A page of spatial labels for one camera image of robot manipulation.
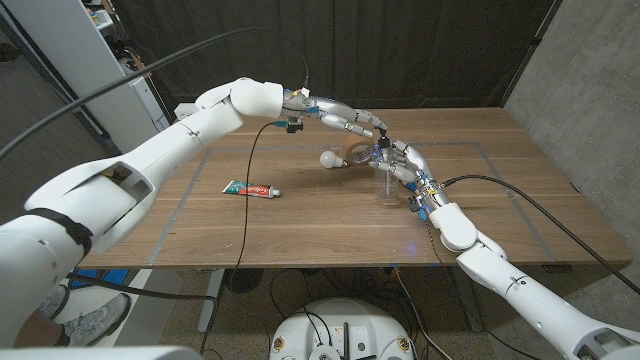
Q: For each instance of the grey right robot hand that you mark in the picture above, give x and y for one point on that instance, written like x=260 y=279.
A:
x=417 y=162

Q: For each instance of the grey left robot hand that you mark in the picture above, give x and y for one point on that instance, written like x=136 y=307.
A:
x=335 y=107

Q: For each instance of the clear dispenser bottle black pump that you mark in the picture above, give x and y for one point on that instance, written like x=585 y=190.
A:
x=389 y=192

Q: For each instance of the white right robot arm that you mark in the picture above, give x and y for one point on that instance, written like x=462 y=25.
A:
x=525 y=295

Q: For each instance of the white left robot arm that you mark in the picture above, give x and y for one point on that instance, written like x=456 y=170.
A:
x=150 y=160

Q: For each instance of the white light bulb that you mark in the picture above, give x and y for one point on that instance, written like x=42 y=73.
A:
x=328 y=159

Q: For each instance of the red teal toothpaste tube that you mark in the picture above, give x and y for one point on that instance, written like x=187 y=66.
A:
x=250 y=189

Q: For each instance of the light wooden table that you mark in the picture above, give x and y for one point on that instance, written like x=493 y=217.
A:
x=450 y=145

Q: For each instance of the brown packing tape roll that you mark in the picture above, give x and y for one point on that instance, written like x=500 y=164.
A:
x=355 y=145

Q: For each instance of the dark fabric curtain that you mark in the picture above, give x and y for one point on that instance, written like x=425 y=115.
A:
x=400 y=50

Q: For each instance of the white table leg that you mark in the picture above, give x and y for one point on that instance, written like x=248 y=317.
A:
x=462 y=295
x=212 y=312

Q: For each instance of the white power strip box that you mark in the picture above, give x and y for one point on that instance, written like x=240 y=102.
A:
x=184 y=110

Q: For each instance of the black backdrop pole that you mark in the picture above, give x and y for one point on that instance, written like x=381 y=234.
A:
x=530 y=50

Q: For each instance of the white robot torso base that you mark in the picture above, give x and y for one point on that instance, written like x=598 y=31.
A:
x=345 y=320

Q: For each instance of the black round floor object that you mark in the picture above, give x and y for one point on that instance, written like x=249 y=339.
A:
x=245 y=280

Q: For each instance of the white storage cabinet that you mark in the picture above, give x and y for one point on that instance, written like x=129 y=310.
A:
x=85 y=55

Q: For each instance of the white blue mobile base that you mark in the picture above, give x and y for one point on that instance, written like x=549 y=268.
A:
x=112 y=277

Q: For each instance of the grey sneaker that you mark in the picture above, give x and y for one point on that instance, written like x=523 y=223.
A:
x=55 y=300
x=97 y=320

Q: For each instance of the person's bare leg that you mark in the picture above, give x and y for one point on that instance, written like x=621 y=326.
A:
x=37 y=335

